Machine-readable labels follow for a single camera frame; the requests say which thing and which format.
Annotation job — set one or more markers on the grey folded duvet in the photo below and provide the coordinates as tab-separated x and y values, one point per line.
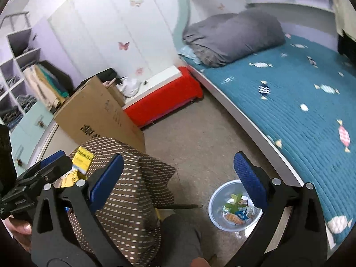
236	36

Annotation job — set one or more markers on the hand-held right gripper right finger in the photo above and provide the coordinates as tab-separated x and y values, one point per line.
250	178

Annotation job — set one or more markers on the person's left hand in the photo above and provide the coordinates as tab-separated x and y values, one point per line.
21	229

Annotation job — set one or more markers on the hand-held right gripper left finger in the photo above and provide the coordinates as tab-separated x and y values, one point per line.
107	180

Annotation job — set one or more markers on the pile of folders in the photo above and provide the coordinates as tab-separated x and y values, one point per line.
41	86

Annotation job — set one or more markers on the green wrapper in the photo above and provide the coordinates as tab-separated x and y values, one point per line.
235	201

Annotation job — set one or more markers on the white cubby shelf unit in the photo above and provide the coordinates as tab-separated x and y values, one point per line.
19	39

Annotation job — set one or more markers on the orange wrapper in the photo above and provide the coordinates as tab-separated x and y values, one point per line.
235	219

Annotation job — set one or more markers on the red covered low bench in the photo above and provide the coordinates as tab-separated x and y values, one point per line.
167	100

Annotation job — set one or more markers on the white plastic bag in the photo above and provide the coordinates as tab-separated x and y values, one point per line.
130	86

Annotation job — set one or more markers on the brown dotted fabric cover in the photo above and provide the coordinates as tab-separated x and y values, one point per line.
133	189

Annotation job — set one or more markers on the yellow packet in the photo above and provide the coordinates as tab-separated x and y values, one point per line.
69	179
82	158

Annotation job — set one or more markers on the white wardrobe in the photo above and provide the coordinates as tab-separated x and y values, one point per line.
97	19

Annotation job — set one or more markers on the person's grey trouser leg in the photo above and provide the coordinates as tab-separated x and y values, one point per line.
178	236

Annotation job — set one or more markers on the white bed frame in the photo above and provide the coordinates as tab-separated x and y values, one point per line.
236	111

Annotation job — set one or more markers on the blue wrapper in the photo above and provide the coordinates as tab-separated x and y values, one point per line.
244	214

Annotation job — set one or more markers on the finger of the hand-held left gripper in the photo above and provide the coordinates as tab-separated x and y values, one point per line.
55	164

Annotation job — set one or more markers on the black bag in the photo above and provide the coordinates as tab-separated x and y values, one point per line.
107	74

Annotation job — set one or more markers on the brown cardboard box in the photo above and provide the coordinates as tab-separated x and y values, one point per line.
97	111

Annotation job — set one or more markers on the teal quilted bed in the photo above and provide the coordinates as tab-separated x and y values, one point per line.
292	116

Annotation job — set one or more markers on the white plastic bin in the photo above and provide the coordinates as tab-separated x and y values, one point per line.
217	203

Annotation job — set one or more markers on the pale orange butterfly sticker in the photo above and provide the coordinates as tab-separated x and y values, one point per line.
136	2

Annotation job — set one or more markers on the small pink butterfly sticker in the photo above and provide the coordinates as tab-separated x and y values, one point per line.
139	71

